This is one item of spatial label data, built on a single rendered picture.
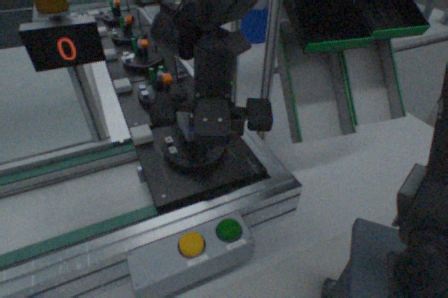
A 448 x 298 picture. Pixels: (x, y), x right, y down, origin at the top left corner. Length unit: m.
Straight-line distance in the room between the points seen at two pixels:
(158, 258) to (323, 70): 0.53
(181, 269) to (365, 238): 0.28
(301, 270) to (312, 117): 0.33
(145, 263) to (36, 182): 0.35
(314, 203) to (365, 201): 0.12
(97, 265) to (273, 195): 0.34
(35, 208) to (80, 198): 0.09
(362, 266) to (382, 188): 0.43
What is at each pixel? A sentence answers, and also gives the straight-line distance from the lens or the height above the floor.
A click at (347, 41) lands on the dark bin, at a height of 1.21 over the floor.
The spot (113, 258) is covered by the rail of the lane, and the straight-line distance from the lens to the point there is 0.55.
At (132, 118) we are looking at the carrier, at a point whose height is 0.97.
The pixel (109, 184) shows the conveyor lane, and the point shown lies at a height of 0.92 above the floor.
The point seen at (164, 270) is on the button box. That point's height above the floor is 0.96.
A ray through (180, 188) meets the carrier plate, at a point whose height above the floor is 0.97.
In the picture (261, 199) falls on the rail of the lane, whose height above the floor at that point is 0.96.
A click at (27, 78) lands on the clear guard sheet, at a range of 0.69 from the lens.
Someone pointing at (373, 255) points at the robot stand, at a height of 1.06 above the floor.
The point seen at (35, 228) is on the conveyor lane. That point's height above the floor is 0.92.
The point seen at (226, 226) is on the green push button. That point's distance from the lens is 0.53.
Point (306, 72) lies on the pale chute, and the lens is 0.72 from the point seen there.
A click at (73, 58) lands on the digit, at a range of 0.61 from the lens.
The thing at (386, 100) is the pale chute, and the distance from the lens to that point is 0.84.
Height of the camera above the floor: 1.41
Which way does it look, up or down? 41 degrees down
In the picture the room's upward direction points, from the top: straight up
